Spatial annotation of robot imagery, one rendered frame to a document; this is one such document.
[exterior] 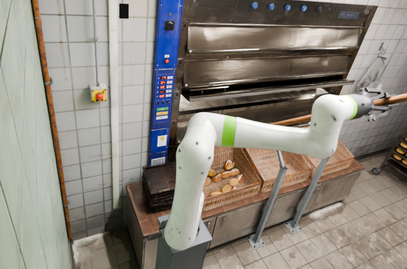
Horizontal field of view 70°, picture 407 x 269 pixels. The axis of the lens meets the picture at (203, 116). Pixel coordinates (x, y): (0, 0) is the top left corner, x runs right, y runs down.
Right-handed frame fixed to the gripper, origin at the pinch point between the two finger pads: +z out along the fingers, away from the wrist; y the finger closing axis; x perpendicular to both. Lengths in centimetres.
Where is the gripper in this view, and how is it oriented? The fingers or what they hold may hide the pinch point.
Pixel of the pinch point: (388, 101)
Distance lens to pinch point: 137.7
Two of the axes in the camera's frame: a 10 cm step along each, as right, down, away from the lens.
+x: 4.3, -1.6, -8.9
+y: 1.8, 9.8, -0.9
